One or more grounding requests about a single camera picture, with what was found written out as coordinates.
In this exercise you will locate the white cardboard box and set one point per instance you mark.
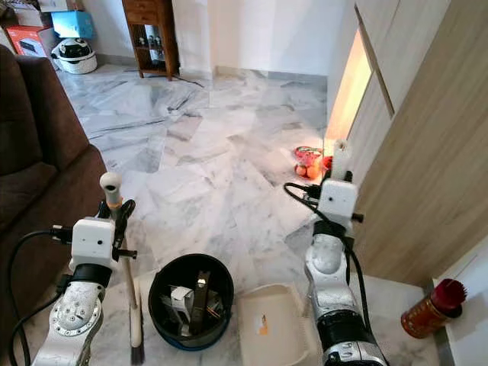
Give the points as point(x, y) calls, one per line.
point(61, 4)

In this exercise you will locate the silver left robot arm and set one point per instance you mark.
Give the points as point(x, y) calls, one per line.
point(78, 313)

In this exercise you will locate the black flat bar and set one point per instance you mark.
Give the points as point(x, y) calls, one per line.
point(202, 301)

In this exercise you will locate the black round bucket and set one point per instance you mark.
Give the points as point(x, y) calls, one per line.
point(217, 301)

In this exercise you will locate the dark brown sofa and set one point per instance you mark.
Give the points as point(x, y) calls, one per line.
point(46, 175)

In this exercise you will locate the light blue cardboard box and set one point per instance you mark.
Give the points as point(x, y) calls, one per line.
point(72, 24)

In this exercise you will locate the small white device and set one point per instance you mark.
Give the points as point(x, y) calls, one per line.
point(181, 301)

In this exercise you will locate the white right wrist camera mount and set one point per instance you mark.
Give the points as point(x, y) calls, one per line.
point(339, 200)

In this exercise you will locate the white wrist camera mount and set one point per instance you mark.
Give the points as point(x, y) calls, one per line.
point(339, 200)
point(93, 242)

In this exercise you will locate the brown wooden side table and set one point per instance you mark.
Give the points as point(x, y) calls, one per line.
point(149, 11)

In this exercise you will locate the red cardboard box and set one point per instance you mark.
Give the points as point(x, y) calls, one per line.
point(27, 40)

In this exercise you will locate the small red bowl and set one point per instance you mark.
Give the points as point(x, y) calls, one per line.
point(326, 164)

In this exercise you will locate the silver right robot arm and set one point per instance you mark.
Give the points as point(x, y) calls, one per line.
point(332, 297)

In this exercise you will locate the light wood wardrobe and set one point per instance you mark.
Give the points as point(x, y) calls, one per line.
point(435, 130)

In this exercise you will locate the red cylindrical tin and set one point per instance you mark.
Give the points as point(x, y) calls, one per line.
point(427, 313)

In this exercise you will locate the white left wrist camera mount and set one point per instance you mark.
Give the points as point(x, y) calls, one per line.
point(93, 242)

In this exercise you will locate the red bag of oranges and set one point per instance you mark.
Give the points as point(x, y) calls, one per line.
point(309, 162)

